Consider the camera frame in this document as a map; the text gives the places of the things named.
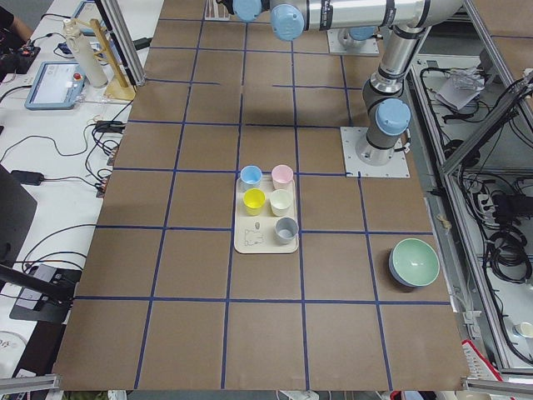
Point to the paper cup on floor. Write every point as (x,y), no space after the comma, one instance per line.
(524,329)

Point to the black power adapter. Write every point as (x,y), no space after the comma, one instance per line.
(28,177)

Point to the teach pendant tablet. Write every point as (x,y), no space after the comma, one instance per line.
(57,86)

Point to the green and blue bowl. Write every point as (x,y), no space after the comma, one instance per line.
(414,263)

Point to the pink cup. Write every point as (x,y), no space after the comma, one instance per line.
(282,176)

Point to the crumpled white paper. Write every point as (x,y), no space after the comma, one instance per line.
(462,86)

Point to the wooden stand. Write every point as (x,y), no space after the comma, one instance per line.
(119,87)

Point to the cream cup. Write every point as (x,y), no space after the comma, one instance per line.
(281,201)

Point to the blue cup far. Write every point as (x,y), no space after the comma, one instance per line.
(251,177)

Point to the yellow cup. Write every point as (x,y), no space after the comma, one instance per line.
(254,200)

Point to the aluminium frame post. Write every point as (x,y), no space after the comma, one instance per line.
(115,23)

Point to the beige plastic tray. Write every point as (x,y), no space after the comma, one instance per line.
(257,234)

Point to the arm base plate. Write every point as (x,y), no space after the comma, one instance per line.
(362,160)
(355,41)

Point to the white water bottle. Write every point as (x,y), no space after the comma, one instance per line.
(82,51)

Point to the black usb hub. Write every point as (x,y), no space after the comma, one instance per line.
(107,126)

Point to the grey cup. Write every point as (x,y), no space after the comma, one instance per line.
(286,230)

